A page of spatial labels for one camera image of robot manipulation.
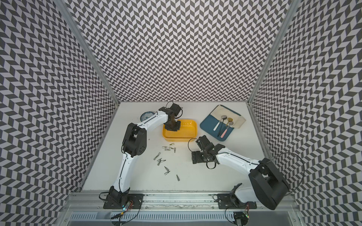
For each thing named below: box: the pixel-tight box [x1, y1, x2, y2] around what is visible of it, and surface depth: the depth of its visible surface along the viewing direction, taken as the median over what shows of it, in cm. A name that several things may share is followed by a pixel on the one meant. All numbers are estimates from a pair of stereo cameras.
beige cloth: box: [210, 104, 247, 129], surface depth 111 cm
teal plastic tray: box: [199, 104, 242, 142], surface depth 104 cm
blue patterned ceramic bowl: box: [139, 111, 156, 122], surface depth 107 cm
